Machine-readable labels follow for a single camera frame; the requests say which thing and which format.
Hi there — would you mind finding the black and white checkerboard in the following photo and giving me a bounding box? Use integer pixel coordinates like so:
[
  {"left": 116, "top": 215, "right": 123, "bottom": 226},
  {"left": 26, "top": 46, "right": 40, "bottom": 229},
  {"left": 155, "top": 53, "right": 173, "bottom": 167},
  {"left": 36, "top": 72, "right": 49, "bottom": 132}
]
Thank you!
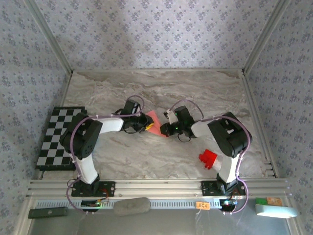
[{"left": 36, "top": 106, "right": 88, "bottom": 171}]

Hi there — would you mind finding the thin aluminium edge strip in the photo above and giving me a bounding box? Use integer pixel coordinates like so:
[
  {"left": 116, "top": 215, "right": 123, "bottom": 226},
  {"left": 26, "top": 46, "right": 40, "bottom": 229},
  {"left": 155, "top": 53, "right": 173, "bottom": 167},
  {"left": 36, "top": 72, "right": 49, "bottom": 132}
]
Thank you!
[{"left": 72, "top": 68, "right": 245, "bottom": 74}]

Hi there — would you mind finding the black flat bar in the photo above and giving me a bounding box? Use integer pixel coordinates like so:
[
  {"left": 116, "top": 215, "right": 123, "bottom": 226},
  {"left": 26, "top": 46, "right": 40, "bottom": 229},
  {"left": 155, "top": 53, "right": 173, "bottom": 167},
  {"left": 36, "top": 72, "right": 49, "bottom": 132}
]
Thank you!
[{"left": 27, "top": 207, "right": 69, "bottom": 219}]

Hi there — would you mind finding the white oblong case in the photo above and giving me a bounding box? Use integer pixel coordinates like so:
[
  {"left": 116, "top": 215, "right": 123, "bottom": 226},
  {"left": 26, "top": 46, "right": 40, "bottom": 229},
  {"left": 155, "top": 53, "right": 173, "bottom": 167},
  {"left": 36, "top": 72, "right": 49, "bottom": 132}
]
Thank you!
[{"left": 255, "top": 204, "right": 298, "bottom": 219}]

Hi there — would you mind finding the grey foam pad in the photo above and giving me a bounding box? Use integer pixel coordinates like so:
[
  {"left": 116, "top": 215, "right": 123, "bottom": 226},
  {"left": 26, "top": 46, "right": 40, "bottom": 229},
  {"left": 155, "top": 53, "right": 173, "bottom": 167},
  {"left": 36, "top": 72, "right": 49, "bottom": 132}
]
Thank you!
[{"left": 112, "top": 197, "right": 152, "bottom": 216}]

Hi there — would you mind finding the orange paper tag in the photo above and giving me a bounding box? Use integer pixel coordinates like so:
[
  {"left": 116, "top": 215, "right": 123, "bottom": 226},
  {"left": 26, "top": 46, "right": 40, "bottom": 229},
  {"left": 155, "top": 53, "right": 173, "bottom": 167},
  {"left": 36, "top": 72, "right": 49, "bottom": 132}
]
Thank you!
[{"left": 195, "top": 201, "right": 211, "bottom": 211}]

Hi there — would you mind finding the slotted grey cable duct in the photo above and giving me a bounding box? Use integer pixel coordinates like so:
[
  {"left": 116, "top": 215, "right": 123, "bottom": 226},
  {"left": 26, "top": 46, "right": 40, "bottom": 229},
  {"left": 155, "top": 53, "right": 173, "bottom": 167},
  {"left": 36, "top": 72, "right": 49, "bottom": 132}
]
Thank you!
[{"left": 35, "top": 198, "right": 223, "bottom": 210}]

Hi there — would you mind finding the aluminium frame post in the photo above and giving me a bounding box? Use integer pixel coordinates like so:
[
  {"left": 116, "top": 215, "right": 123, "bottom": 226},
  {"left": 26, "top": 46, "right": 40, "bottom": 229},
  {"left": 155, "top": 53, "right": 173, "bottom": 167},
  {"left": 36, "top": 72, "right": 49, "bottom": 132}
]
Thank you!
[
  {"left": 242, "top": 0, "right": 293, "bottom": 75},
  {"left": 23, "top": 0, "right": 74, "bottom": 75}
]

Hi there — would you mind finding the red toy block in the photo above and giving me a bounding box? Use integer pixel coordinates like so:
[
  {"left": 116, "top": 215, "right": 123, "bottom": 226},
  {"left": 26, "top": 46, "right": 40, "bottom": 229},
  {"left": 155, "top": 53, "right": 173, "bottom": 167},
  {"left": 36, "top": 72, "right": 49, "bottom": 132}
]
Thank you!
[{"left": 198, "top": 148, "right": 218, "bottom": 170}]

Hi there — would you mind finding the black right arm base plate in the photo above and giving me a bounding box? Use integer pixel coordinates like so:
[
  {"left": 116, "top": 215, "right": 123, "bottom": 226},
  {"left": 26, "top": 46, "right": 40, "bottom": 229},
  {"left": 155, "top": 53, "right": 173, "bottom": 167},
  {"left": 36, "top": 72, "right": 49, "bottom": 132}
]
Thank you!
[{"left": 200, "top": 180, "right": 246, "bottom": 196}]

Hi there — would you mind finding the pink cloth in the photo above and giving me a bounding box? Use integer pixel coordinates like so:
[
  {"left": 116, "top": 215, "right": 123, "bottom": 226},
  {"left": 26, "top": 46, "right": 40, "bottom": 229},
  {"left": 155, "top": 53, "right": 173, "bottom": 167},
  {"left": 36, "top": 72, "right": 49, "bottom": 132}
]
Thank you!
[{"left": 145, "top": 110, "right": 167, "bottom": 138}]

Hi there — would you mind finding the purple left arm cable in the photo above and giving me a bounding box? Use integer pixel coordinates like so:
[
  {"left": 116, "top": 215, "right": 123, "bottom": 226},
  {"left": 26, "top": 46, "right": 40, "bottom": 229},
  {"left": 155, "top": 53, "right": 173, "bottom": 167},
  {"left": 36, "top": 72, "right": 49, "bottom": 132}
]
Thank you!
[{"left": 66, "top": 95, "right": 145, "bottom": 216}]

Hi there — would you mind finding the wide aluminium base rail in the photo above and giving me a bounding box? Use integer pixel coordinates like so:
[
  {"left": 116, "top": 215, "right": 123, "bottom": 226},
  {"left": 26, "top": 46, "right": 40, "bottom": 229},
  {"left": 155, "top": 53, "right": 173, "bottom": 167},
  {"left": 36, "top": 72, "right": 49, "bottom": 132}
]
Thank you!
[{"left": 26, "top": 179, "right": 291, "bottom": 198}]

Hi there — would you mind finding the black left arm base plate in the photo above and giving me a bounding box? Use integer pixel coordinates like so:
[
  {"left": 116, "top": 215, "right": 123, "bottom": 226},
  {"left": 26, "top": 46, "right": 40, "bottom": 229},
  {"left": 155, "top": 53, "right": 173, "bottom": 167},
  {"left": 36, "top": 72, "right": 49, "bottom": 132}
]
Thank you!
[{"left": 70, "top": 180, "right": 116, "bottom": 198}]

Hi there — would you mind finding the aluminium side rail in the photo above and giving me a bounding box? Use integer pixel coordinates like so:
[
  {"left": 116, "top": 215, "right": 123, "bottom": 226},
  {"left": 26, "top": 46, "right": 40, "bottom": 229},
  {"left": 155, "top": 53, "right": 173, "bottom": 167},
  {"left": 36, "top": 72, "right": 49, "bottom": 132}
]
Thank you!
[
  {"left": 58, "top": 70, "right": 74, "bottom": 108},
  {"left": 241, "top": 70, "right": 279, "bottom": 179}
]

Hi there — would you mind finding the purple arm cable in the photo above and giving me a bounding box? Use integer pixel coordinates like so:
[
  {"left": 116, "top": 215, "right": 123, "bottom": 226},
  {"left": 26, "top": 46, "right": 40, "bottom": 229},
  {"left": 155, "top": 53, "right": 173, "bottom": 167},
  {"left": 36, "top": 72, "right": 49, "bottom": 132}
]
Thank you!
[
  {"left": 66, "top": 95, "right": 145, "bottom": 216},
  {"left": 169, "top": 99, "right": 253, "bottom": 216}
]

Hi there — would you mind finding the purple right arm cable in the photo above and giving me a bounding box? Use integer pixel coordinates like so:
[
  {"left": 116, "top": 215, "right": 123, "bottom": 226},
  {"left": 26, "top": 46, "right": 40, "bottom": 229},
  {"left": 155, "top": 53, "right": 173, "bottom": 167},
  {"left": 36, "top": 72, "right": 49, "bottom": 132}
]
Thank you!
[{"left": 169, "top": 99, "right": 253, "bottom": 216}]

